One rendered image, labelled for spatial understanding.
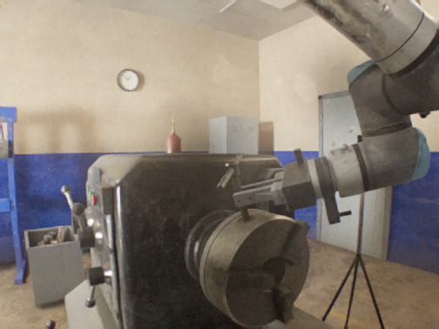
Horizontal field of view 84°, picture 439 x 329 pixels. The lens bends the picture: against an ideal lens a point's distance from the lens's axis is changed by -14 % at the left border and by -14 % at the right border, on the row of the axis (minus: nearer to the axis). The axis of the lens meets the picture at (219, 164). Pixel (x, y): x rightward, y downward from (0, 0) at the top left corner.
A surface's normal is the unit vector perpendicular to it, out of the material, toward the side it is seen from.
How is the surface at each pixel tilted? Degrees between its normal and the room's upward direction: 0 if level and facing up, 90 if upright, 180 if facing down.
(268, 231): 90
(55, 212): 90
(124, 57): 90
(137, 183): 90
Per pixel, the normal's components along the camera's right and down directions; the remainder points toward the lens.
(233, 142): 0.54, 0.04
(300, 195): -0.26, 0.30
